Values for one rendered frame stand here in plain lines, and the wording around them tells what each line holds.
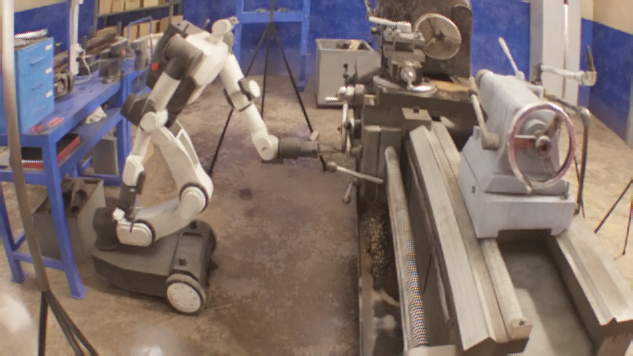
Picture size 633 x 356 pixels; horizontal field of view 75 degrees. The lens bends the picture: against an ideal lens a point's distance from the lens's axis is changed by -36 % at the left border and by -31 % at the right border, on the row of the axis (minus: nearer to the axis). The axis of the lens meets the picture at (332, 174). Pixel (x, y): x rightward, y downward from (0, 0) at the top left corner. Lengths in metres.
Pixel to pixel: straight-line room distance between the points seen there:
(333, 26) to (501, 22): 2.07
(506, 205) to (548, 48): 5.04
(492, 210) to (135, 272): 1.63
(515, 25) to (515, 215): 5.40
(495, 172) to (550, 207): 0.20
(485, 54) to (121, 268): 5.16
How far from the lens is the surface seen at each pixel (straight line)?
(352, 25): 6.35
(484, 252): 1.33
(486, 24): 6.56
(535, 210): 1.40
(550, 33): 6.31
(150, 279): 2.46
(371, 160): 2.21
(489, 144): 1.39
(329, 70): 5.05
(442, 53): 2.88
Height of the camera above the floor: 1.47
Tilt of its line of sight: 23 degrees down
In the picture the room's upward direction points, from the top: 3 degrees clockwise
